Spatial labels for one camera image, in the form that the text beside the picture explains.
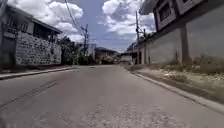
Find grey concrete wall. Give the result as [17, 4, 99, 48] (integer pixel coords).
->
[132, 4, 224, 66]

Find grey building with windows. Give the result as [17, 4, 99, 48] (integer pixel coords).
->
[138, 0, 224, 32]

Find utility pole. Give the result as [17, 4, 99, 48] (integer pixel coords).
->
[134, 10, 142, 65]
[80, 23, 90, 58]

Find green bushes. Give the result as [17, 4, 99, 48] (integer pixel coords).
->
[57, 35, 98, 66]

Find grey concrete road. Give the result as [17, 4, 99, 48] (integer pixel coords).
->
[0, 64, 224, 128]

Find distant building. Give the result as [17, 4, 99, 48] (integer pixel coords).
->
[94, 46, 120, 65]

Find dry grass verge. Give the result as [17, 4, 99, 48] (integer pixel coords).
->
[123, 54, 224, 101]

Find grey concrete kerb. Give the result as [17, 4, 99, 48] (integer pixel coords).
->
[131, 71, 224, 115]
[0, 66, 78, 81]

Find house with stone wall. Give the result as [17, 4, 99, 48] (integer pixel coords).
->
[0, 2, 64, 68]

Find overhead wires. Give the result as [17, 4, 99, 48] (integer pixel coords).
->
[63, 0, 88, 38]

